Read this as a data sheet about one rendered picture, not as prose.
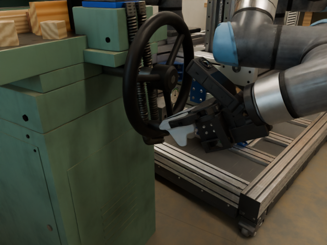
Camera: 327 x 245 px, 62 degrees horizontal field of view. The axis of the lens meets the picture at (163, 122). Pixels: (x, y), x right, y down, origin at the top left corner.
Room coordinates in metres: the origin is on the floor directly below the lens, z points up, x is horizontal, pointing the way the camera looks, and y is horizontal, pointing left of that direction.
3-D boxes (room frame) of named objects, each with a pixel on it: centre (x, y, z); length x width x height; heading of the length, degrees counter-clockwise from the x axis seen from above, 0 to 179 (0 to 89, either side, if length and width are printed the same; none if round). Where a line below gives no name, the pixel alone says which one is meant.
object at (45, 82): (0.76, 0.24, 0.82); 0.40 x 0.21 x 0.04; 149
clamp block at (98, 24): (0.71, 0.12, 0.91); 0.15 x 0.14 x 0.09; 149
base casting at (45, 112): (0.86, 0.39, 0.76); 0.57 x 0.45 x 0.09; 59
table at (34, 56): (0.75, 0.19, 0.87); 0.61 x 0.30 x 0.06; 149
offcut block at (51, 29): (0.62, 0.24, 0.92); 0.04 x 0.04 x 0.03; 83
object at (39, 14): (0.75, 0.23, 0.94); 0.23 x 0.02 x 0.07; 149
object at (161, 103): (0.95, 0.03, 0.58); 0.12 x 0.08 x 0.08; 59
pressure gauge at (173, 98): (0.91, -0.03, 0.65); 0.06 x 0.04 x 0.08; 149
